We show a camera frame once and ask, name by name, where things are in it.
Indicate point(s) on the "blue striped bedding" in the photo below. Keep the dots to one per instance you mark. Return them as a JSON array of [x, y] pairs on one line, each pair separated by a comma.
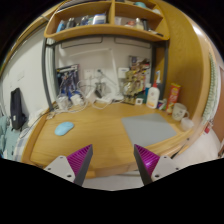
[[8, 140]]

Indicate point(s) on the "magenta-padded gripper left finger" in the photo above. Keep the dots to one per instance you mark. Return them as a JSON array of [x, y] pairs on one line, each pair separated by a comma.
[[60, 166]]

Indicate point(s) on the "small white round container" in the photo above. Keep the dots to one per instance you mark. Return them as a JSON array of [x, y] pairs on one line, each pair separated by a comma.
[[186, 124]]

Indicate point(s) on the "white bottle with red cap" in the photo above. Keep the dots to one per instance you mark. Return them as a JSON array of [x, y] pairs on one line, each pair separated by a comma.
[[152, 98]]

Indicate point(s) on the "grey mouse pad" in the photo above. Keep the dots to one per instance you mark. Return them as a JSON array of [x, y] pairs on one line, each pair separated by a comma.
[[146, 130]]

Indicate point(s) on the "colourful printed cardboard box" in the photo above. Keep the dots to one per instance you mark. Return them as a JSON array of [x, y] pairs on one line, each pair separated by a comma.
[[138, 63]]

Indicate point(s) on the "white plastic bag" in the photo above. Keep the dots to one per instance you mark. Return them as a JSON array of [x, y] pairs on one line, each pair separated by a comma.
[[36, 117]]

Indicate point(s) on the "clear domed plastic container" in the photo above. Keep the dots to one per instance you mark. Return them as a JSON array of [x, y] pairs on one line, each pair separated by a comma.
[[63, 101]]

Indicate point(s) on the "white power strip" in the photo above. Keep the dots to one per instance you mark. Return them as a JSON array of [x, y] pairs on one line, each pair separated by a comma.
[[100, 99]]

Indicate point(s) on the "blue and white spray bottle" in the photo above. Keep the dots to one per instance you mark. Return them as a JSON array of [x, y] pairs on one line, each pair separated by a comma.
[[158, 77]]

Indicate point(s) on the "wooden shelf unit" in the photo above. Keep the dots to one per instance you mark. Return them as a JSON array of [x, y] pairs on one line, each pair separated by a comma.
[[100, 30]]

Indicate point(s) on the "grey metal shelf frame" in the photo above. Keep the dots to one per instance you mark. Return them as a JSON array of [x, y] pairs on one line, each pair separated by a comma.
[[45, 66]]

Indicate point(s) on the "brown tree creature figurine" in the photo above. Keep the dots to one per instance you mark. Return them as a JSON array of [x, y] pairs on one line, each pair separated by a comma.
[[133, 87]]

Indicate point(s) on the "white charger block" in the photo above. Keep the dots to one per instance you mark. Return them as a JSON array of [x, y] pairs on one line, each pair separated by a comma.
[[76, 99]]

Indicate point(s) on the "small blue bottle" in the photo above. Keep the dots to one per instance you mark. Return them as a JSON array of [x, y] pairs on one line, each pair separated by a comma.
[[147, 93]]

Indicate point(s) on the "small white cube clock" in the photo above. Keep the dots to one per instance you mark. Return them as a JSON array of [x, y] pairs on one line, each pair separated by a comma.
[[139, 101]]

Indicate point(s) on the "white mug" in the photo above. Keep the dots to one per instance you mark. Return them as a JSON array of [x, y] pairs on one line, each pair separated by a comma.
[[179, 111]]

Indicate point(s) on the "robot print model kit box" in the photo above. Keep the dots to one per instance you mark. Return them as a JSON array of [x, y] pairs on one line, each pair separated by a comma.
[[68, 80]]

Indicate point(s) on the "white wall-mounted box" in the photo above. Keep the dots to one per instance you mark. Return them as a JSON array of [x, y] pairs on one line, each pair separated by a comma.
[[123, 73]]

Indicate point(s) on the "light blue computer mouse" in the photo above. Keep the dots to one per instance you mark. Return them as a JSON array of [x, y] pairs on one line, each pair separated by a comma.
[[64, 128]]

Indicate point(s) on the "red chip can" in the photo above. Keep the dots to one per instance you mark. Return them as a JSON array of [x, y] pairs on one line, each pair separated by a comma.
[[173, 95]]

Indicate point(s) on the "white wall socket plate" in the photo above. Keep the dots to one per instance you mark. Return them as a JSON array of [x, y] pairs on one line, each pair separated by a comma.
[[88, 74], [99, 73]]

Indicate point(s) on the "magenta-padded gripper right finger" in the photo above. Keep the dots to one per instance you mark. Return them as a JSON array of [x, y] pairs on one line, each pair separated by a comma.
[[164, 166]]

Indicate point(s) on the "white desk lamp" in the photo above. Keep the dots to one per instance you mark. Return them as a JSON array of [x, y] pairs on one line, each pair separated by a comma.
[[115, 73]]

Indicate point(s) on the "black bag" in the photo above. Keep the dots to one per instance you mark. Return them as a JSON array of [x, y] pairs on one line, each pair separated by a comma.
[[16, 110]]

